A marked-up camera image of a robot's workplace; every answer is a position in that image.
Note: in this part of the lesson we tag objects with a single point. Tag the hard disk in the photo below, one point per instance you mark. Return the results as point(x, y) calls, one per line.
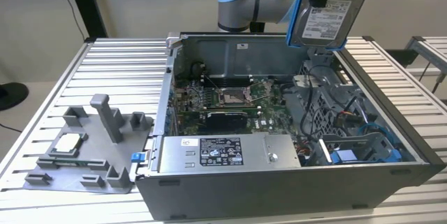
point(325, 25)

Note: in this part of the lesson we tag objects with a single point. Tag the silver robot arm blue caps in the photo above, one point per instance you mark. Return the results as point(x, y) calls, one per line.
point(241, 6)

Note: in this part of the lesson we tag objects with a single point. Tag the grey metal disk bay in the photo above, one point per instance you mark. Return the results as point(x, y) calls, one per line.
point(325, 119)

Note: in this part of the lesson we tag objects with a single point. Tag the white sticker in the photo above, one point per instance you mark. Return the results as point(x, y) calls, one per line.
point(242, 46)

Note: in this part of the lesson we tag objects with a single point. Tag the metal slat side table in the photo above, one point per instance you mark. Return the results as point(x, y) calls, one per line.
point(430, 48)

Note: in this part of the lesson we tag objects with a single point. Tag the black RAM slot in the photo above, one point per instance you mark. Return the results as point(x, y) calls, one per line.
point(230, 108)
point(227, 78)

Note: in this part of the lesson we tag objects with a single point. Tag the thin metal locking lever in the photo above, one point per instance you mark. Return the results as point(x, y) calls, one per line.
point(213, 81)

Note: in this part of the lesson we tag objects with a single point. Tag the black round fan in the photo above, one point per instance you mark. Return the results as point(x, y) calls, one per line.
point(197, 69)

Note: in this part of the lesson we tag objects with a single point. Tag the CPU socket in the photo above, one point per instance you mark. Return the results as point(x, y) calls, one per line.
point(233, 97)

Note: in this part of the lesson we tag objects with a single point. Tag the green motherboard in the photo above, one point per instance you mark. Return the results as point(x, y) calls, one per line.
point(273, 122)

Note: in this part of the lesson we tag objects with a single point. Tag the black graphics card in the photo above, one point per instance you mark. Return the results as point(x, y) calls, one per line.
point(227, 120)

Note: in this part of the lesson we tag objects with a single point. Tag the blue carrier in bay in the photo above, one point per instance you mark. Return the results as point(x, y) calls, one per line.
point(343, 156)

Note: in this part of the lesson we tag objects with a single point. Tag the silver power supply unit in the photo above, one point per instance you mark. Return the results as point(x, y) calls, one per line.
point(258, 153)

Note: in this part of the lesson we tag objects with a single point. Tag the open grey PC case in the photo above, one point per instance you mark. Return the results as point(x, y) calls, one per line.
point(245, 195)

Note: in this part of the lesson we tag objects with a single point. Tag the blue case latch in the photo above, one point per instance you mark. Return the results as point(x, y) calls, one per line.
point(136, 157)

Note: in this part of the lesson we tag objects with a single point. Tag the grey parts rack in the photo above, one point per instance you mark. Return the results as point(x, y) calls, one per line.
point(98, 145)

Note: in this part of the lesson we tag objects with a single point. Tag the silver CPU chip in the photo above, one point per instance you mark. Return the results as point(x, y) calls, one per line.
point(68, 143)

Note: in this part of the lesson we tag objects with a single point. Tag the green RAM stick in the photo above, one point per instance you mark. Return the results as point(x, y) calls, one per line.
point(70, 162)

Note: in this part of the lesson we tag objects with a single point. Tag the black round stand foot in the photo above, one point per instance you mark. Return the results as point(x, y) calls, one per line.
point(12, 95)

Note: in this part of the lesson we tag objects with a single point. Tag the black bracket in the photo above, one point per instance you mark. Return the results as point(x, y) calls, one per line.
point(402, 57)

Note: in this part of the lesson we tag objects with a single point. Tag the black upright post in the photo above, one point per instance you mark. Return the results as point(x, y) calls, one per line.
point(88, 4)

